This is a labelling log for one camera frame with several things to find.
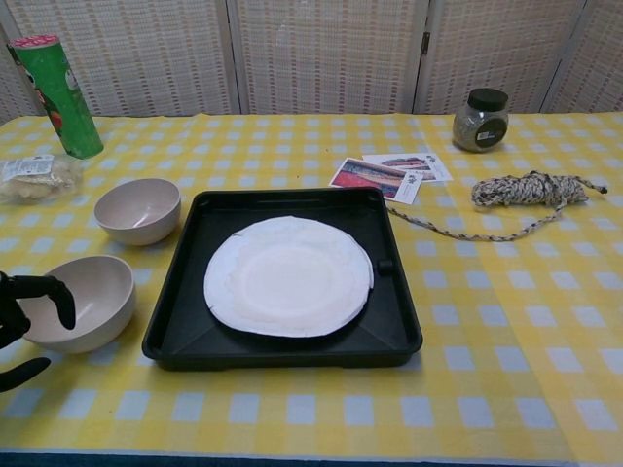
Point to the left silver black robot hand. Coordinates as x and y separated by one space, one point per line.
12 311

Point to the beige bowl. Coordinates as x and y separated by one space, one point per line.
97 301
136 209

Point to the white paper plate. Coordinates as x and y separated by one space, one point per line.
287 282

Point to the black plastic tray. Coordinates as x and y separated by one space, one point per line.
389 331

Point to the clear snack bag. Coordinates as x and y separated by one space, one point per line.
39 180

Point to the green chips can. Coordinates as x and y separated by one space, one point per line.
68 97

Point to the yellow checkered tablecloth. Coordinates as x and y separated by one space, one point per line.
311 413

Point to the postcard with red photo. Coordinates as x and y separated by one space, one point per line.
370 177

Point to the woven folding screen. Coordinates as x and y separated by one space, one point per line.
316 53

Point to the white postcard with building photo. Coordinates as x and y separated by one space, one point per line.
438 170

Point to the glass jar black lid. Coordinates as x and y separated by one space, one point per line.
479 126

